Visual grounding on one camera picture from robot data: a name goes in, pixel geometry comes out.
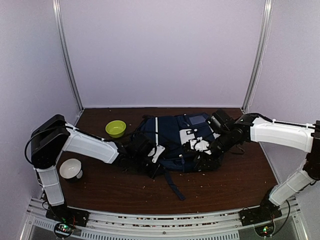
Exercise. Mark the lime green plastic bowl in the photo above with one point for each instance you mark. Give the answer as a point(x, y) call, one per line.
point(116, 128)

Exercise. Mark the left corner aluminium post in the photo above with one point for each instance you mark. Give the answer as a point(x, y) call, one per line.
point(56, 4)

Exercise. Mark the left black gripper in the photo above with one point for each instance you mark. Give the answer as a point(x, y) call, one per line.
point(154, 172)

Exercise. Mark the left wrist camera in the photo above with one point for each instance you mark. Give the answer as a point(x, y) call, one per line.
point(155, 153)

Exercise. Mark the navy blue backpack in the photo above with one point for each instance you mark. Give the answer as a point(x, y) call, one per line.
point(171, 132)

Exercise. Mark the right corner aluminium post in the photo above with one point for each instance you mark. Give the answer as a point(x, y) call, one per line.
point(257, 64)

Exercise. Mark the front aluminium rail frame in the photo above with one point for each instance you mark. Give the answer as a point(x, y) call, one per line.
point(218, 225)

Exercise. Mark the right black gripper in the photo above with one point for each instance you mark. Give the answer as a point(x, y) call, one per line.
point(211, 162)

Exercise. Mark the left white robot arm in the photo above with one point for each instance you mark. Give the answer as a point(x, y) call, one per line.
point(57, 150)

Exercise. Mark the corner aluminium post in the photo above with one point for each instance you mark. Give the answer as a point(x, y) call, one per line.
point(56, 4)
point(257, 64)

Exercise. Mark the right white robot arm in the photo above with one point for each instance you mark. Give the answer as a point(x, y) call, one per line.
point(255, 127)

